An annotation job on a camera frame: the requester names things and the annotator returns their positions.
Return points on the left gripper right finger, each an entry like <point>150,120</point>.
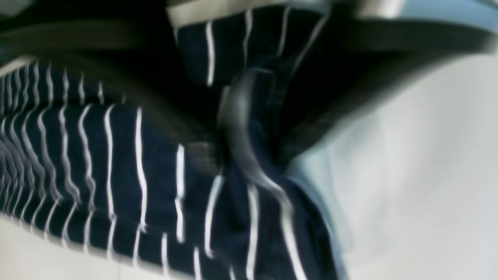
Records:
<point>355,63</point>

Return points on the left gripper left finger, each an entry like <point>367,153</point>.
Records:
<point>120,55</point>

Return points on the navy white striped T-shirt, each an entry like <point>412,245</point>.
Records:
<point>82,168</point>

